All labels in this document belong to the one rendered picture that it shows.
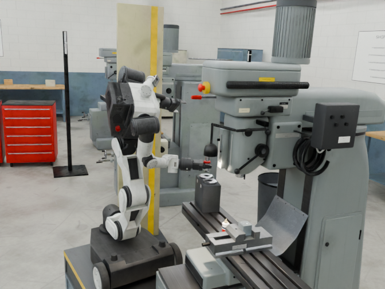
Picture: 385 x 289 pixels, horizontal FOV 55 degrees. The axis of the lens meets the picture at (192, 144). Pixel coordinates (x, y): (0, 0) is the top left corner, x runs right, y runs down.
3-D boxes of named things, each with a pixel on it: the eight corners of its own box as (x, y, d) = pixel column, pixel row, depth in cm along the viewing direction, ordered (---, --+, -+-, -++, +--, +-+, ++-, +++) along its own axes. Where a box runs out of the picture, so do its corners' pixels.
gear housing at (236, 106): (235, 117, 178) (236, 97, 175) (213, 109, 200) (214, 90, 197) (292, 116, 190) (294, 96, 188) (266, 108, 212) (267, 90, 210)
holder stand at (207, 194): (201, 213, 241) (203, 184, 236) (194, 199, 262) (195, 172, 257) (219, 212, 244) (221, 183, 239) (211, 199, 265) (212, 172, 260)
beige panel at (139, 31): (117, 253, 359) (115, 0, 301) (109, 234, 394) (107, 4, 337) (168, 245, 378) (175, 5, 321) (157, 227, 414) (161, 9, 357)
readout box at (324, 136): (322, 151, 170) (328, 105, 165) (309, 145, 178) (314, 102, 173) (356, 148, 177) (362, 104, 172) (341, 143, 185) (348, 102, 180)
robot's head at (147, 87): (138, 94, 215) (142, 83, 209) (143, 85, 223) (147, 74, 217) (149, 99, 216) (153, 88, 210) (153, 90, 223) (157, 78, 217)
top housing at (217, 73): (219, 97, 171) (221, 62, 167) (197, 90, 195) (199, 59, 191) (302, 96, 189) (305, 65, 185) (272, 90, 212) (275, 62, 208)
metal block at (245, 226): (242, 236, 197) (243, 226, 196) (237, 231, 203) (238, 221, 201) (251, 235, 199) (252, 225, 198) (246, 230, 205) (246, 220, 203)
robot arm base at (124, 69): (117, 89, 232) (126, 80, 224) (115, 71, 236) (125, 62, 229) (137, 94, 242) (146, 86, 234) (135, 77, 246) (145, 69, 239)
